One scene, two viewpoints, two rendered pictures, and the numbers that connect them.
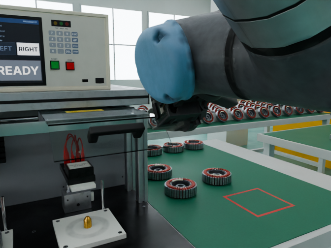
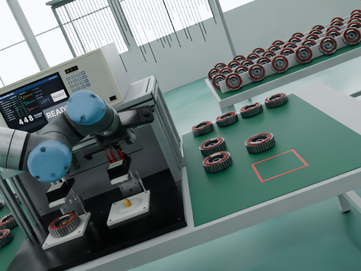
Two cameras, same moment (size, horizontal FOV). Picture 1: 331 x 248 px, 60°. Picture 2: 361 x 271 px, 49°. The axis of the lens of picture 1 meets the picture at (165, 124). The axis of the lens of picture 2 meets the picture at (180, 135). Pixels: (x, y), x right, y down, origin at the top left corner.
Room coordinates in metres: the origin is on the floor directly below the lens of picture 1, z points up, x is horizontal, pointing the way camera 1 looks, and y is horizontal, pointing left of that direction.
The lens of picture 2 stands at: (-0.31, -0.72, 1.34)
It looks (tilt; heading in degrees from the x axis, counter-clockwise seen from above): 16 degrees down; 32
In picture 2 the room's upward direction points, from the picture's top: 22 degrees counter-clockwise
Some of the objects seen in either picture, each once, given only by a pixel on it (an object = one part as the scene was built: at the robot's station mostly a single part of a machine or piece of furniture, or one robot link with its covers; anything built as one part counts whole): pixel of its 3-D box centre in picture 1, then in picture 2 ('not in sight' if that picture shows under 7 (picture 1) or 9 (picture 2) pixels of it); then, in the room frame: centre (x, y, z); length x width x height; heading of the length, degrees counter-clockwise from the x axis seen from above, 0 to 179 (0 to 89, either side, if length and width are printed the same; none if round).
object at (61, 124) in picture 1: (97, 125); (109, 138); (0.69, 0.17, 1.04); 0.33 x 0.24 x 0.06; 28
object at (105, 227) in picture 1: (87, 228); (129, 207); (0.66, 0.19, 0.78); 0.15 x 0.15 x 0.01; 28
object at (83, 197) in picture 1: (76, 198); (130, 185); (0.79, 0.26, 0.80); 0.08 x 0.05 x 0.06; 118
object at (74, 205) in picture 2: not in sight; (73, 206); (0.68, 0.48, 0.80); 0.08 x 0.05 x 0.06; 118
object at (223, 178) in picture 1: (216, 176); (260, 142); (1.05, -0.20, 0.77); 0.11 x 0.11 x 0.04
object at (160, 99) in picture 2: not in sight; (168, 123); (1.11, 0.20, 0.91); 0.28 x 0.03 x 0.32; 28
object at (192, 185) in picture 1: (180, 187); (217, 162); (0.94, -0.05, 0.77); 0.11 x 0.11 x 0.04
